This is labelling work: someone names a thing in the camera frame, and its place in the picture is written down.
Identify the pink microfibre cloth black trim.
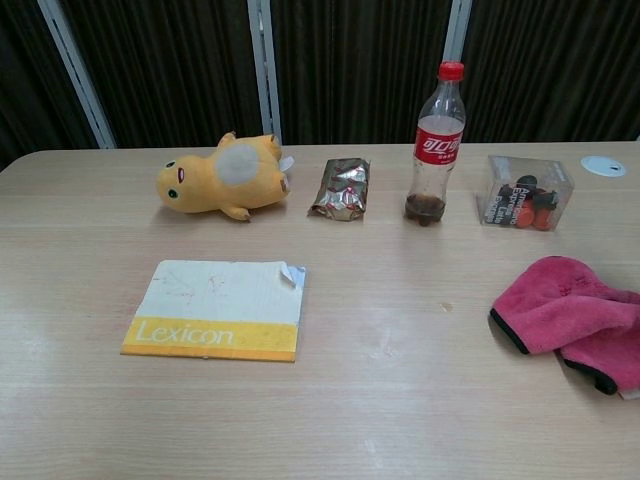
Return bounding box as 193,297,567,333
489,255,640,396

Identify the crumpled gold foil snack packet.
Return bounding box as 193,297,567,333
306,157,373,223

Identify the white yellow Lexicon book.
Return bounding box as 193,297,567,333
120,259,307,365

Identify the yellow plush toy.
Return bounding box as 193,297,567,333
155,131,294,223

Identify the cola bottle with red cap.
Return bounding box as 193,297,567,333
403,61,467,229

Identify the clear plastic box of capsules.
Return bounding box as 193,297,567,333
475,154,576,233

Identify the white partition post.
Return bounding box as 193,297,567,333
247,0,284,146
37,0,117,150
442,0,474,69

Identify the white round cable grommet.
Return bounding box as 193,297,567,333
580,155,627,178

